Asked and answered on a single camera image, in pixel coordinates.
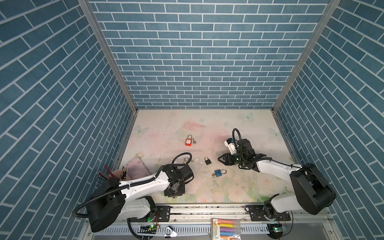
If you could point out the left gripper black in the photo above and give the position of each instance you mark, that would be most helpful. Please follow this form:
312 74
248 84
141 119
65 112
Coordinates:
170 194

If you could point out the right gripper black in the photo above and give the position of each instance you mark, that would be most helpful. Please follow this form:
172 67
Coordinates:
227 158

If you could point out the blue padlock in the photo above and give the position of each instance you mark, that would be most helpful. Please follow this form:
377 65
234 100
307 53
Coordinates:
219 173

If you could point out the black padlock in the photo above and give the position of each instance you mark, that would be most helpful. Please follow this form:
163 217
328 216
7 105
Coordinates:
207 161

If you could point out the red padlock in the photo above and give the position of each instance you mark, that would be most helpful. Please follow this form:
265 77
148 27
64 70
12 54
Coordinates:
189 140

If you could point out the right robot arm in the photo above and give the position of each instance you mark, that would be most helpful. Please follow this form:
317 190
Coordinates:
312 193

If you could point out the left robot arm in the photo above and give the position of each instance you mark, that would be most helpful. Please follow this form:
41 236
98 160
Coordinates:
115 199

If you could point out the pink pencil case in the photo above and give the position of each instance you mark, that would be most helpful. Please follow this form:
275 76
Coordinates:
133 170

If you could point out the metal binder clip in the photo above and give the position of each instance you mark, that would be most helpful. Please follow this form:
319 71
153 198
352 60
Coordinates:
170 233

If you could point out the marker pack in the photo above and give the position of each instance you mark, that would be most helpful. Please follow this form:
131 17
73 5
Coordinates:
225 229

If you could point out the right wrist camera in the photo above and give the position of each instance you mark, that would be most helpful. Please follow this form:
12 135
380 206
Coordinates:
231 145

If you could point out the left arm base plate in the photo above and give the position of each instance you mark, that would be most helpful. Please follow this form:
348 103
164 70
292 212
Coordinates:
158 214

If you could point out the aluminium front rail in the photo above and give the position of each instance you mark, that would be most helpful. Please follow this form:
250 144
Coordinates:
203 213

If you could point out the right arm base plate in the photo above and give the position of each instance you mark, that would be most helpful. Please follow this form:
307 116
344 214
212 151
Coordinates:
260 213

